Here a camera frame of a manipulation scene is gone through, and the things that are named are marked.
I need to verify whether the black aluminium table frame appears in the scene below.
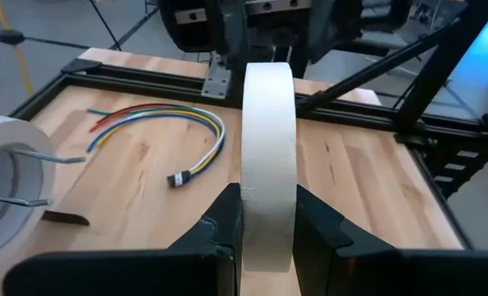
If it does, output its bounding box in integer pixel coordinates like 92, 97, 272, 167
7, 0, 488, 198

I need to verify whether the black cable drag chain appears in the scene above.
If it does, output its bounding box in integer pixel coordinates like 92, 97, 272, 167
427, 141, 488, 199

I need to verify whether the grey metal bracket plate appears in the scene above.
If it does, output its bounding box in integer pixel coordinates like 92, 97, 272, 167
201, 52, 233, 99

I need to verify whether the white masking tape roll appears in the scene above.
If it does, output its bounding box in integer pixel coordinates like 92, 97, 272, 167
0, 109, 58, 257
239, 61, 299, 274

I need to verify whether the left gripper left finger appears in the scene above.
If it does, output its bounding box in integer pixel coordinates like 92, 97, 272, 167
2, 183, 244, 296

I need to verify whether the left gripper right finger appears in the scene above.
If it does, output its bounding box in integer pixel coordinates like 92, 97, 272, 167
292, 184, 488, 296

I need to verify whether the yellow extension cord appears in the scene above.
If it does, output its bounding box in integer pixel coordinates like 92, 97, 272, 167
0, 0, 34, 95

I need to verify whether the multicolour wire harness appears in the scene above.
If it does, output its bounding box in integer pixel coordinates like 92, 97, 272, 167
86, 102, 227, 189

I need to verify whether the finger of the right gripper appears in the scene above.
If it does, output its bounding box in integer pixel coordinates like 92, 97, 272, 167
305, 0, 344, 66
209, 0, 251, 69

